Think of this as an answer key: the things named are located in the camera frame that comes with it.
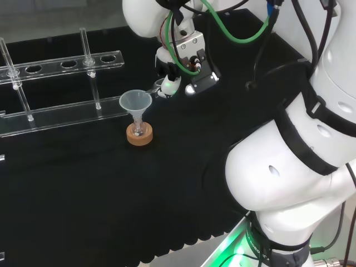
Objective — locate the black bench cloth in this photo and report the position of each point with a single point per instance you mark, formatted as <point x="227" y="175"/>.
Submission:
<point x="111" y="194"/>

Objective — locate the translucent plastic funnel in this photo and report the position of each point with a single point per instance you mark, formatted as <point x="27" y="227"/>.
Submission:
<point x="135" y="100"/>

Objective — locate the small glass round-bottom flask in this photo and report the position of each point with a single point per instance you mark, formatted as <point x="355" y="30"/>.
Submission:
<point x="138" y="130"/>

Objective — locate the clear acrylic funnel stand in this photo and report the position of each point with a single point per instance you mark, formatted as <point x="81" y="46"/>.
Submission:
<point x="66" y="115"/>

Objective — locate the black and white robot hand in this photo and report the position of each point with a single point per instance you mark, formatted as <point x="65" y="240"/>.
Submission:
<point x="164" y="58"/>

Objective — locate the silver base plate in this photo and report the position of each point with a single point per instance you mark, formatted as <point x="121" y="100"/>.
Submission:
<point x="222" y="250"/>

